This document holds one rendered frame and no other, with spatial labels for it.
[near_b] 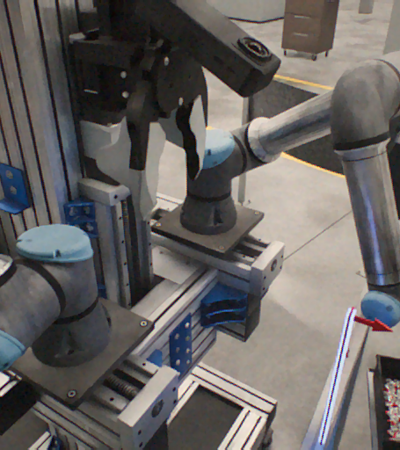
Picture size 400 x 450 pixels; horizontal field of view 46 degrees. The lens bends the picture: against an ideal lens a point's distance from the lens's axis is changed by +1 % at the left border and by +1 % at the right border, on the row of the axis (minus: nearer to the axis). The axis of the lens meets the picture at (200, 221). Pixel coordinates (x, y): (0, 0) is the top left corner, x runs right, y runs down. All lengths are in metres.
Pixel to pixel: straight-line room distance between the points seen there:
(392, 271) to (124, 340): 0.51
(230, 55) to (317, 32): 7.02
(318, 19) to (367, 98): 6.51
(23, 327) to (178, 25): 0.49
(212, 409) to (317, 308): 0.97
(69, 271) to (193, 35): 0.50
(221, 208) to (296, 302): 1.48
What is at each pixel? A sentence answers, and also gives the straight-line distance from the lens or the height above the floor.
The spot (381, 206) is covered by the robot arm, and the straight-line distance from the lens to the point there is 0.89.
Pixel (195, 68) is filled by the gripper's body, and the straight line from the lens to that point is 0.43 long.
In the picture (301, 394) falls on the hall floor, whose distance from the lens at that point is 2.19.
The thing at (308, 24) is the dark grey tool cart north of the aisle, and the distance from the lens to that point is 7.44.
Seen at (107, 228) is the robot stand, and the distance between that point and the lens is 1.00.
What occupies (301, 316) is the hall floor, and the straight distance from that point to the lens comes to 2.51.
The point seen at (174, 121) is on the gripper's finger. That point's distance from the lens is 0.47.
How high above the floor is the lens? 1.70
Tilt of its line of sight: 32 degrees down
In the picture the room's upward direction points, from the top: straight up
